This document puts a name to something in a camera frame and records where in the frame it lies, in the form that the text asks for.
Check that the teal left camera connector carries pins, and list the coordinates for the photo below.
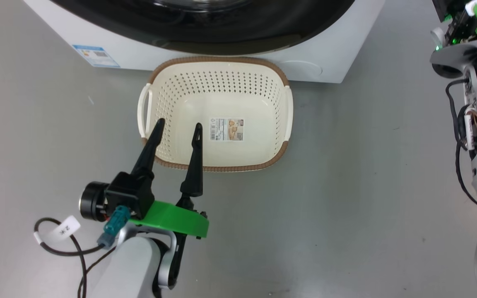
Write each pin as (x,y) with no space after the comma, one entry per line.
(116,221)

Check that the paper sticker inside basket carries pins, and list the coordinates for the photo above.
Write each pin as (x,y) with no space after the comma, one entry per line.
(226,129)

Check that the round white filter cover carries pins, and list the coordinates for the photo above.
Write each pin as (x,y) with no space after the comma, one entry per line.
(302,69)

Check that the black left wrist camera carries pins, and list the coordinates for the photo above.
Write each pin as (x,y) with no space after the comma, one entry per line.
(128,192)

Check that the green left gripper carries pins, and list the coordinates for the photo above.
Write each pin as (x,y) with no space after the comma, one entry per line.
(172,219)

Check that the cream basket with brown rim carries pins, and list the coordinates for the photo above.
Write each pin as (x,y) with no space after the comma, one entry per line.
(222,95)

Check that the blue energy label sticker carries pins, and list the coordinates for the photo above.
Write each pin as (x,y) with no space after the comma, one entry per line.
(96,56)

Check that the white washing machine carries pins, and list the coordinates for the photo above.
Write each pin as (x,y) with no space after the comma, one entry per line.
(338,41)

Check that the black glass washer door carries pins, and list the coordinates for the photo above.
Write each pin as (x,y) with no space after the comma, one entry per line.
(222,25)

